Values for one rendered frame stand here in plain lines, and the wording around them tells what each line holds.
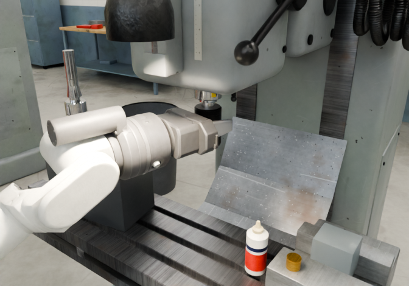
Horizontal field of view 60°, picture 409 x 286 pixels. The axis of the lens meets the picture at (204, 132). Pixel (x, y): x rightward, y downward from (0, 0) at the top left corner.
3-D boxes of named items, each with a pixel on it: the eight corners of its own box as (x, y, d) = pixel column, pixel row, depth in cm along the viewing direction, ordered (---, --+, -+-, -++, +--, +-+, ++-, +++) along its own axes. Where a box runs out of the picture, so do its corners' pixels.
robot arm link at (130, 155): (148, 185, 52) (72, 214, 46) (113, 153, 59) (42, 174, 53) (149, 115, 47) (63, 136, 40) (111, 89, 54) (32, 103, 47)
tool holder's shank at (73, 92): (81, 101, 80) (75, 50, 75) (67, 103, 79) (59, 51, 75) (83, 98, 82) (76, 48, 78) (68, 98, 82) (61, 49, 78)
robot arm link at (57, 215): (129, 179, 48) (44, 254, 44) (99, 151, 54) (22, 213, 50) (106, 149, 43) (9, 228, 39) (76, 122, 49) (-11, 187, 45)
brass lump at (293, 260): (296, 274, 52) (297, 264, 52) (283, 268, 53) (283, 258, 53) (302, 265, 54) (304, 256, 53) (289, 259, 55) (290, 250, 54)
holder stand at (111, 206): (124, 232, 79) (116, 150, 71) (52, 208, 88) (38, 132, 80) (155, 205, 89) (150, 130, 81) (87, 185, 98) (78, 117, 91)
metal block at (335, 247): (347, 286, 53) (353, 254, 51) (308, 269, 57) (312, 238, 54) (356, 267, 57) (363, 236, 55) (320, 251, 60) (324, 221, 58)
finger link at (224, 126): (229, 132, 63) (202, 141, 59) (229, 115, 62) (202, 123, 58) (235, 135, 62) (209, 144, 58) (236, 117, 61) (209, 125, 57)
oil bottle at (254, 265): (260, 280, 66) (263, 230, 62) (240, 271, 68) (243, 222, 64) (269, 267, 69) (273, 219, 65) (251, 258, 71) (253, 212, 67)
